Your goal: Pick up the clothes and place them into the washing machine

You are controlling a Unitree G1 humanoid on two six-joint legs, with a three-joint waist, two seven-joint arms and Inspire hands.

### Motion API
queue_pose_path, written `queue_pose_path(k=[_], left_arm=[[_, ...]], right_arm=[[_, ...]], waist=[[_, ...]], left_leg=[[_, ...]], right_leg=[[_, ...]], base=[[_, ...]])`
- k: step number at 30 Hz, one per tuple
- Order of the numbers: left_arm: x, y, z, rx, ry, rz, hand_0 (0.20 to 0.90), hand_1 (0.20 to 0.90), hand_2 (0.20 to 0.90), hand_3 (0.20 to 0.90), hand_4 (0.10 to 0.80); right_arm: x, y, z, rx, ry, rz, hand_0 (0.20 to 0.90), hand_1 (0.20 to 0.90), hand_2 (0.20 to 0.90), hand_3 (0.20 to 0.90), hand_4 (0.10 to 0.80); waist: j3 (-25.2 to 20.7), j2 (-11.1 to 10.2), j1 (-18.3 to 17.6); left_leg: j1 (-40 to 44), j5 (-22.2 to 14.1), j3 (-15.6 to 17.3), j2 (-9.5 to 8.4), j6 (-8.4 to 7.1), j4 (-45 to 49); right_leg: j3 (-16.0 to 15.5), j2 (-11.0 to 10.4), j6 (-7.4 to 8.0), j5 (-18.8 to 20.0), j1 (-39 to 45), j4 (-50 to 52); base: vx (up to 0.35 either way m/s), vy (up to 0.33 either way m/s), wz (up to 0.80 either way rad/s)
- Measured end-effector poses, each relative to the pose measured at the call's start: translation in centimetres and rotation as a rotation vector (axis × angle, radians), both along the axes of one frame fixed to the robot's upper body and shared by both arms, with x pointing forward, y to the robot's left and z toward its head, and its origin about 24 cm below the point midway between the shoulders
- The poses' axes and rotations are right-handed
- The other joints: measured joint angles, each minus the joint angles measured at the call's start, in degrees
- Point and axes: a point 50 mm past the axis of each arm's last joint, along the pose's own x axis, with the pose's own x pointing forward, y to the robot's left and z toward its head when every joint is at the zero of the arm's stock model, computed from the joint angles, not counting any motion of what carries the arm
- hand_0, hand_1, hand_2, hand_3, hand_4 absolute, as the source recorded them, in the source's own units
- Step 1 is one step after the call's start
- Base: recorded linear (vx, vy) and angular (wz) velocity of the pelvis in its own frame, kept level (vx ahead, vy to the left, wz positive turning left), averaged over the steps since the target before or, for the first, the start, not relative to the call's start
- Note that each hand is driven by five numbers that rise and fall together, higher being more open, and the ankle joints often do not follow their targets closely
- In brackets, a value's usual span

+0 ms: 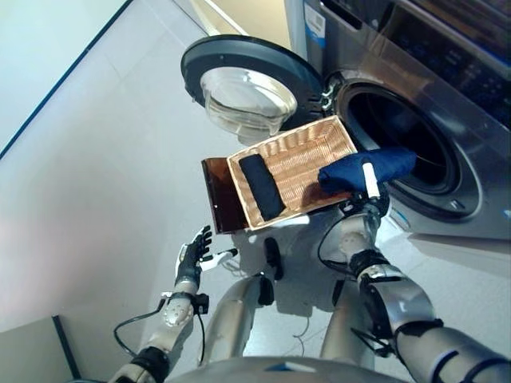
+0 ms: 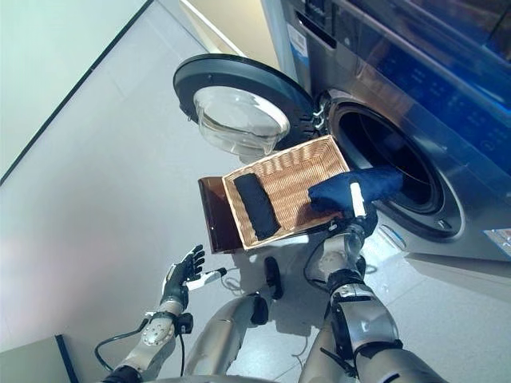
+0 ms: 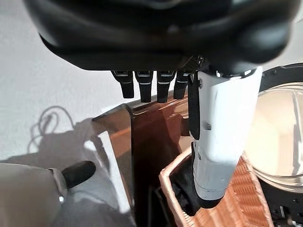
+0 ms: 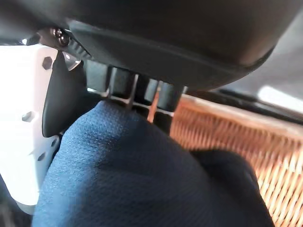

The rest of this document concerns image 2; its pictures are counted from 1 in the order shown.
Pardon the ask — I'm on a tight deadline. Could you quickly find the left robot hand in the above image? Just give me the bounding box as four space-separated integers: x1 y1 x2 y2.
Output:
159 243 228 309

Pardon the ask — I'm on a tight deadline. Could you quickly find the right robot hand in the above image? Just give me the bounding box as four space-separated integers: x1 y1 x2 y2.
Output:
338 181 380 239

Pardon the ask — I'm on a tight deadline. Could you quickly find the navy blue cloth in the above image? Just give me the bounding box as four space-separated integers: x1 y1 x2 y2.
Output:
307 167 403 213

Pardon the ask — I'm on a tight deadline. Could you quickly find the black cloth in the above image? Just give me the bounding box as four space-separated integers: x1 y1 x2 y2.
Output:
232 173 280 241

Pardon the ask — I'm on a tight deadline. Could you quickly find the grey front-load washing machine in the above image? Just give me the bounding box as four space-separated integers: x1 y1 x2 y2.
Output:
275 0 511 264

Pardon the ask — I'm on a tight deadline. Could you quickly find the silver left robot leg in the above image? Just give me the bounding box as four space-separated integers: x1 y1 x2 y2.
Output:
183 257 285 378

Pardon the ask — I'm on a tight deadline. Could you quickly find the silver robot leg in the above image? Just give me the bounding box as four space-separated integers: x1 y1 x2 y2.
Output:
297 310 352 383
183 257 285 378

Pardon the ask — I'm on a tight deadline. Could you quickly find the tan woven wicker basket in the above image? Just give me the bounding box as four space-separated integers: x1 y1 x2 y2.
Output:
221 134 351 252

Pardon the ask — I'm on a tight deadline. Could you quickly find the grey robot torso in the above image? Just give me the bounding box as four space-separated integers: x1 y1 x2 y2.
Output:
155 373 304 383

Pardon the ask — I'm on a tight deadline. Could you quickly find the blue energy label sticker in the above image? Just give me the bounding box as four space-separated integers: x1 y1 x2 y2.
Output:
482 227 511 263

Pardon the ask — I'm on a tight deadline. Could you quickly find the silver right robot leg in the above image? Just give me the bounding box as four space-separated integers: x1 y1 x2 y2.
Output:
297 310 352 383

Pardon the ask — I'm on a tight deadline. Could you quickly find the grey panel with dark edge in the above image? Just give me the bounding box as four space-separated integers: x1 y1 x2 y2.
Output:
0 334 81 383

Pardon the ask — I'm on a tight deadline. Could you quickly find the round glass washer door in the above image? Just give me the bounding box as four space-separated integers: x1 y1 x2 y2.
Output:
172 53 320 155

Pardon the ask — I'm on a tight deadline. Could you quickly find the blue white barcode sticker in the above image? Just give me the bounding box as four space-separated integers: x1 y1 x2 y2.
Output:
293 26 311 69

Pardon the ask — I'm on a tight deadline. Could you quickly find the white cabinet pillar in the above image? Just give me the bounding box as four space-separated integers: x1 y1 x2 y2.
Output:
259 0 304 87

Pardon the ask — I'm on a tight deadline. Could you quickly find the white floor cable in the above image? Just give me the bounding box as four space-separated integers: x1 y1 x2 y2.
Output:
221 274 249 297

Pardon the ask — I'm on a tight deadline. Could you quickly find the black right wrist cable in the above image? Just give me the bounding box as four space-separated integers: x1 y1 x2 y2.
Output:
303 239 332 289

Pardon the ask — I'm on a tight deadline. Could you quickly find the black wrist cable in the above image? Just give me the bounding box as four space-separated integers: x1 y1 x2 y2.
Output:
94 318 188 378
303 239 332 289

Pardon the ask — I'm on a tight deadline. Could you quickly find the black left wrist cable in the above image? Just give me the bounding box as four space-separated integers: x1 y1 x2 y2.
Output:
94 318 188 378

